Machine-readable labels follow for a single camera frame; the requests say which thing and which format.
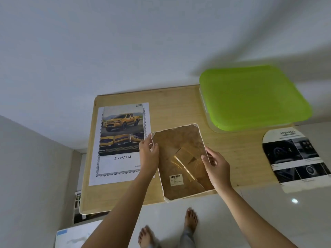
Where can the person's right hand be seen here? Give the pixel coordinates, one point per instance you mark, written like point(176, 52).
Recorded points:
point(218, 169)

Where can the person's left hand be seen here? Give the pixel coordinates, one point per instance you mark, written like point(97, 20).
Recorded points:
point(148, 157)

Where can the person's left thumb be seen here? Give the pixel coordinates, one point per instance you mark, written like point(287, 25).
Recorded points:
point(156, 148)

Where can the person's right thumb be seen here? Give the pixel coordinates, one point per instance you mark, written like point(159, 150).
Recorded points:
point(204, 163)

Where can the white picture frame brown backing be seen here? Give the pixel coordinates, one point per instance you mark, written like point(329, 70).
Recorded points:
point(181, 144)

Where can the person's left forearm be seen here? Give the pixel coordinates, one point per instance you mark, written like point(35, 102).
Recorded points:
point(121, 211)

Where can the person's right forearm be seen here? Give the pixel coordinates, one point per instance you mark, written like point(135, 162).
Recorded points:
point(254, 219)

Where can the white barcode sticker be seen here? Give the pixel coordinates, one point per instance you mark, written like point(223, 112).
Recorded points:
point(175, 179)

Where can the printed yellow truck poster sheet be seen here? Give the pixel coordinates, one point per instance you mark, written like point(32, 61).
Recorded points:
point(121, 131)

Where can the person's right foot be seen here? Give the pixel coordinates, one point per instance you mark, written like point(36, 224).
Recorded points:
point(190, 219)

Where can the person's foot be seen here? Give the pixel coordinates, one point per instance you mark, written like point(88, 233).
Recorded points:
point(146, 237)
point(190, 219)

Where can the person's grey trouser leg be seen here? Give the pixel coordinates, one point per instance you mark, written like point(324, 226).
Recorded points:
point(186, 238)

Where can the plastic container with green lid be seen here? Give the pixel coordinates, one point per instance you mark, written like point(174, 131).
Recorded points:
point(252, 98)

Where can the person's left foot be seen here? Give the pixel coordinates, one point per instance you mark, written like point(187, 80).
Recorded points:
point(146, 237)

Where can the cut car interior brochure page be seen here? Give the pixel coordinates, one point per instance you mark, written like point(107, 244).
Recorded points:
point(294, 157)

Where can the dark printed brochure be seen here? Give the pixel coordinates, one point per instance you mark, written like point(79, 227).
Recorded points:
point(79, 206)

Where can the white flat box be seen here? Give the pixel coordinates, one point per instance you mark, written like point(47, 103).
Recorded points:
point(75, 236)

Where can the gold frame stand flap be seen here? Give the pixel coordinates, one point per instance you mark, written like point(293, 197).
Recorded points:
point(188, 158)

